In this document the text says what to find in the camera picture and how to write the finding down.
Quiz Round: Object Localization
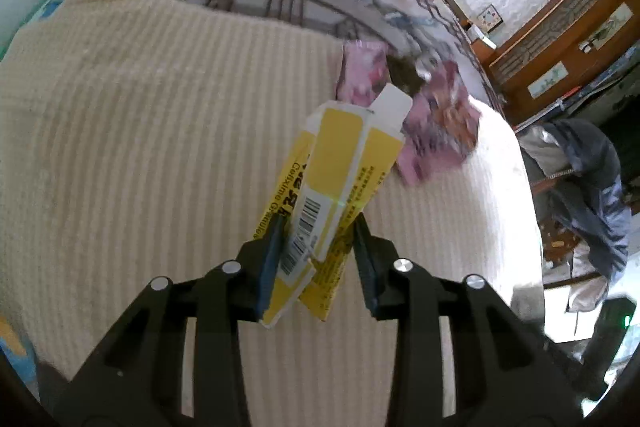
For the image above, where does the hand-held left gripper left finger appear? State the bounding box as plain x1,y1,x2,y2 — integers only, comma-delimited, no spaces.
52,221,288,427

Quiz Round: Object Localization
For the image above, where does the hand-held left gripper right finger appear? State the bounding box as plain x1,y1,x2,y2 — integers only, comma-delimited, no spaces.
352,213,586,427

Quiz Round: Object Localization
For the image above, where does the yellow medicine box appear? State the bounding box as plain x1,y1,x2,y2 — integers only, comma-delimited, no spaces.
260,84,413,330

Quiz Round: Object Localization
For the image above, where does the blue grey jacket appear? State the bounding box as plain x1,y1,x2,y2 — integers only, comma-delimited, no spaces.
517,119,631,280

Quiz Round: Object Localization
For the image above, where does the cream striped cloth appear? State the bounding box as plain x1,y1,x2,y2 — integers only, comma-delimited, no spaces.
0,0,543,388

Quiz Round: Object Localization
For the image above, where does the blue yellow printed cloth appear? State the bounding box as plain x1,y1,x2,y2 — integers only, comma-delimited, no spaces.
0,312,38,398

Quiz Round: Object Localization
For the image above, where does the small framed picture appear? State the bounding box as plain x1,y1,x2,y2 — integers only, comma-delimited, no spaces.
475,4,503,32

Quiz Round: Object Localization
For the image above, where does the wooden lattice cabinet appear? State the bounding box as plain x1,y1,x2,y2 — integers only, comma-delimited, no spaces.
487,0,640,122

